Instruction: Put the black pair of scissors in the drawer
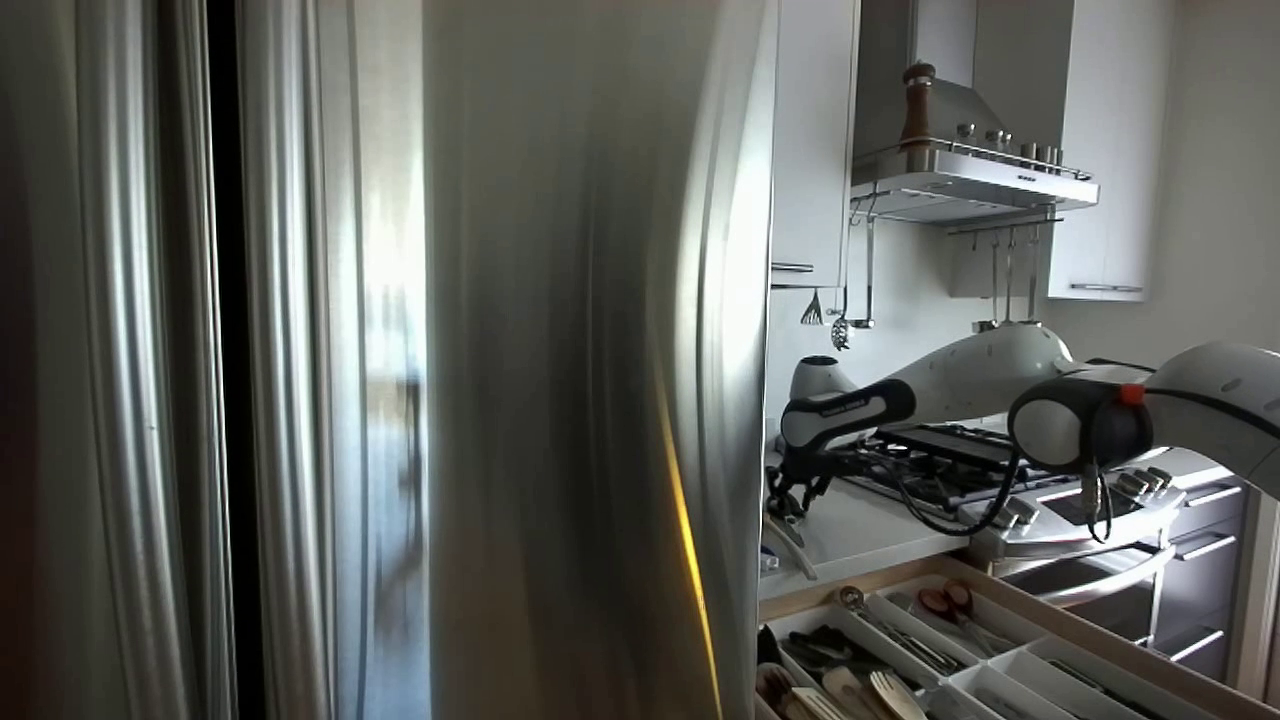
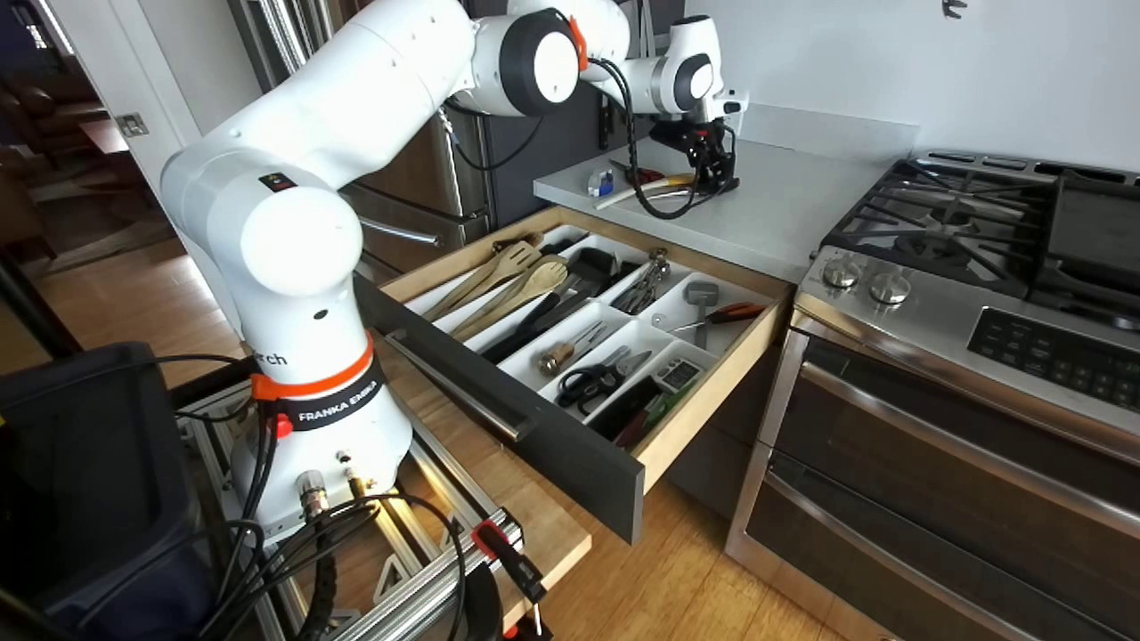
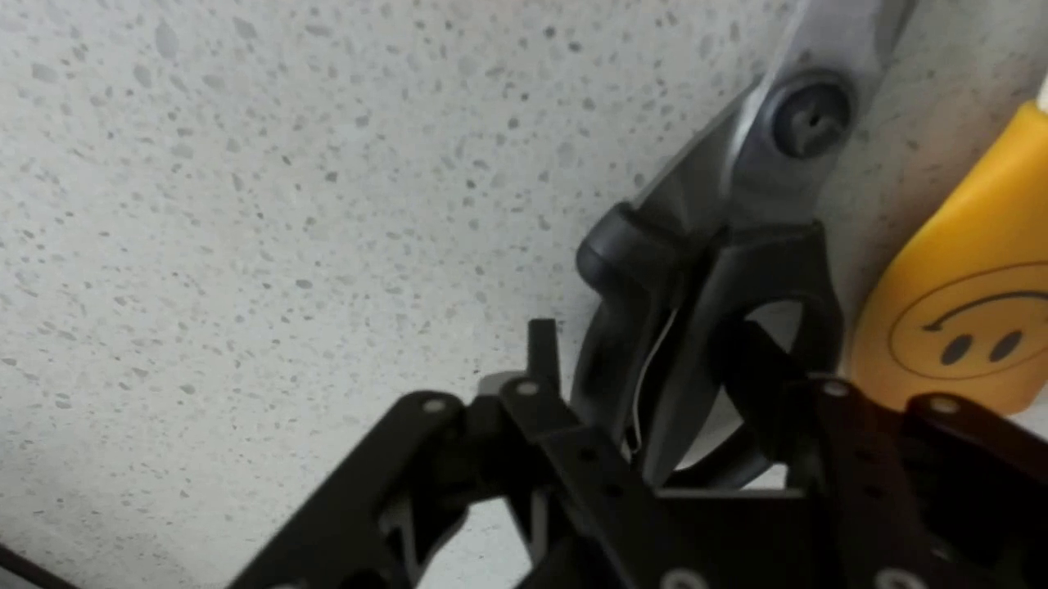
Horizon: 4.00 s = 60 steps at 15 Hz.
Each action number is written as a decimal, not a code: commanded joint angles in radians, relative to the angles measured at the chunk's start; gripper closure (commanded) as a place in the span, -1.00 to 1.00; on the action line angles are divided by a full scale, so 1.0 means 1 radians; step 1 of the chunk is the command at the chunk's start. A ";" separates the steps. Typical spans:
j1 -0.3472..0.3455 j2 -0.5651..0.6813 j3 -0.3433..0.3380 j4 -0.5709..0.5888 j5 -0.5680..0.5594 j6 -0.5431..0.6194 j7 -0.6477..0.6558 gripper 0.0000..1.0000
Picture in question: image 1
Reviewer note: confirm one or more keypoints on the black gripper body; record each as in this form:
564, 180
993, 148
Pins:
799, 482

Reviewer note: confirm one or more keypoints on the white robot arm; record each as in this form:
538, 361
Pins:
1215, 399

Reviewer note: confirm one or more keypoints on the white drawer organizer tray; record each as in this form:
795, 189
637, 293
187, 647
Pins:
1011, 660

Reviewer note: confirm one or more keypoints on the wooden kitchen drawer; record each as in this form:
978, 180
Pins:
1215, 696

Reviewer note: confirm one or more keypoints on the black gas stove top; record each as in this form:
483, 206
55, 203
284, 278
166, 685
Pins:
949, 468

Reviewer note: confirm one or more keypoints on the stainless steel range hood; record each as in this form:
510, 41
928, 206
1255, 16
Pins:
993, 148

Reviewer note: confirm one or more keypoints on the white upper cabinet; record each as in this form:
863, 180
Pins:
1113, 131

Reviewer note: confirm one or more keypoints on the wooden pepper mill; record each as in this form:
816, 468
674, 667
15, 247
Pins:
919, 113

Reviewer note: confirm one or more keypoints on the stainless steel refrigerator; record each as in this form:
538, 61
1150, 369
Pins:
381, 359

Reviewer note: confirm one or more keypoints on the orange handled scissors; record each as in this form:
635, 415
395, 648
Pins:
949, 603

